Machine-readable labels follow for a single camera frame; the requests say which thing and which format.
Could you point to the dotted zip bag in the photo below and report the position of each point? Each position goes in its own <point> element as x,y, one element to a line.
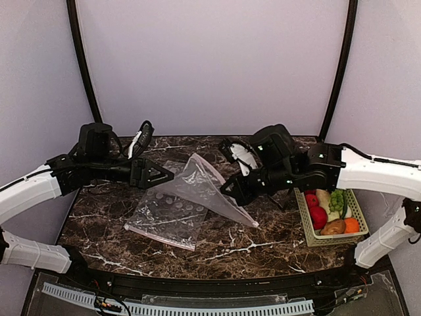
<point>199,182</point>

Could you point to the green cucumber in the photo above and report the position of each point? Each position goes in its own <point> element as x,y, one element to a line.
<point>346,207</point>

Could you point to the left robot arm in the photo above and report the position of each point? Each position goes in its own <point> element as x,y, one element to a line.
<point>98,155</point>

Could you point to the right black frame post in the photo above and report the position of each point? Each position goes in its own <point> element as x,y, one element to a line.
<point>341,68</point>

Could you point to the small orange tangerine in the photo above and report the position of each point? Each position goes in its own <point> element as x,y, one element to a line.
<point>351,225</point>

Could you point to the green grape bunch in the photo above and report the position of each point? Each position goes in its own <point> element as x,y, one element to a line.
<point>337,201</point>

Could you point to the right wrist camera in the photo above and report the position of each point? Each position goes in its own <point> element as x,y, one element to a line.
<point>240,153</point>

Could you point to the lower clear zip bag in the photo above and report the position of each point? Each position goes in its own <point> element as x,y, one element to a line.
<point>168,219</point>

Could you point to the black frame post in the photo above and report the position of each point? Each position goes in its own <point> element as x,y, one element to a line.
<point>81,60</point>
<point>341,68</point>

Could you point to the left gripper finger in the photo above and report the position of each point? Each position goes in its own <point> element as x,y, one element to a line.
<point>155,181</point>
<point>154,171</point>

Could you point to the white slotted cable duct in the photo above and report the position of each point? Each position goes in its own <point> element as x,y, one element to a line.
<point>160,305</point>

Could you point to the left black frame post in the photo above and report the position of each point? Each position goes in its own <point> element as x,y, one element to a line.
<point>81,60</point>

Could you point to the small red tomato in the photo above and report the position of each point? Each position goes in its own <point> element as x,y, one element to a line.
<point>311,200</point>

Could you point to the red apple near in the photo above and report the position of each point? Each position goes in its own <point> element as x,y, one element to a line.
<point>319,217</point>

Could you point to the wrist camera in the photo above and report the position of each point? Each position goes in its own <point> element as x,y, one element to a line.
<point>141,140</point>
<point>240,153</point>

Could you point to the black front rail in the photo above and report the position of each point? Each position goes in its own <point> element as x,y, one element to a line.
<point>219,271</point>

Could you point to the white radish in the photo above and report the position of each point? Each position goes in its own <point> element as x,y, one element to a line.
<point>324,198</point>

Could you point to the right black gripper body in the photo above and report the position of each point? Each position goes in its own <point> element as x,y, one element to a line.
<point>245,187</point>

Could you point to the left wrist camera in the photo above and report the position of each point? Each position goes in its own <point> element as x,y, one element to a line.
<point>141,140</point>

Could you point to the brown potato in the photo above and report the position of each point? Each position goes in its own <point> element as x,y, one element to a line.
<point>334,227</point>

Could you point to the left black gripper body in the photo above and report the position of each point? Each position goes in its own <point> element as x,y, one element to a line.
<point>135,173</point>

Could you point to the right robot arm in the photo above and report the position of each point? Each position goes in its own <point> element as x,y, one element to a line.
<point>271,161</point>

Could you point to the pale green perforated basket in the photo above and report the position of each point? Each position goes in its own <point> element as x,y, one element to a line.
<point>313,237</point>

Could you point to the small electronics board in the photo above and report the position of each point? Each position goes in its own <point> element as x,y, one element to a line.
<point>105,307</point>

